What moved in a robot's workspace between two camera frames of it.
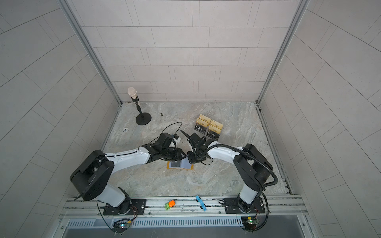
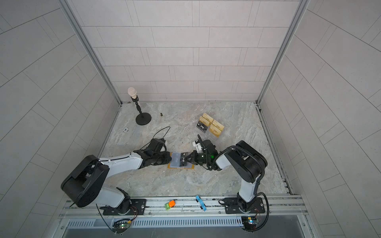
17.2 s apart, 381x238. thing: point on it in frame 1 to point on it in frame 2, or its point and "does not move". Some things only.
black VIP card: (213, 135) to (183, 159)
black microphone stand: (143, 119) does not move
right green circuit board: (249, 222) does not move
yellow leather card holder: (184, 164) does not move
